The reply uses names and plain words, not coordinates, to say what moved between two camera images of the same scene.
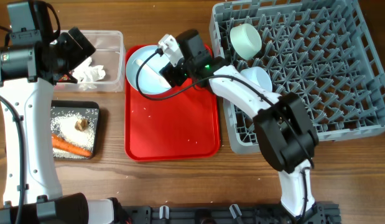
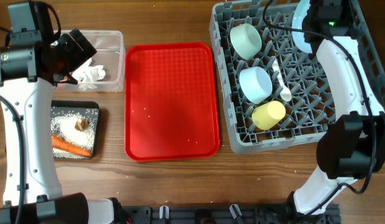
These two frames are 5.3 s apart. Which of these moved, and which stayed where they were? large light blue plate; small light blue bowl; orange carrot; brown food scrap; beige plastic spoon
Moved: large light blue plate; beige plastic spoon
Stayed: brown food scrap; orange carrot; small light blue bowl
